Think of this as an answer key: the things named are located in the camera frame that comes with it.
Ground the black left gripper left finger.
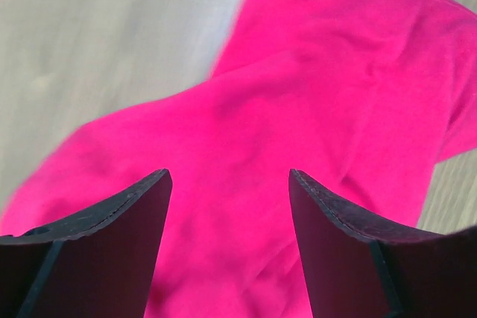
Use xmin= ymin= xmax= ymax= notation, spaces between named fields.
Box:
xmin=1 ymin=169 xmax=172 ymax=317

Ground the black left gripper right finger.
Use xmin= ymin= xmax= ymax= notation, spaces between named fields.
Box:
xmin=288 ymin=170 xmax=476 ymax=318

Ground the pink red t-shirt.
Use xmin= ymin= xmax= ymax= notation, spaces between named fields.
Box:
xmin=1 ymin=0 xmax=476 ymax=317

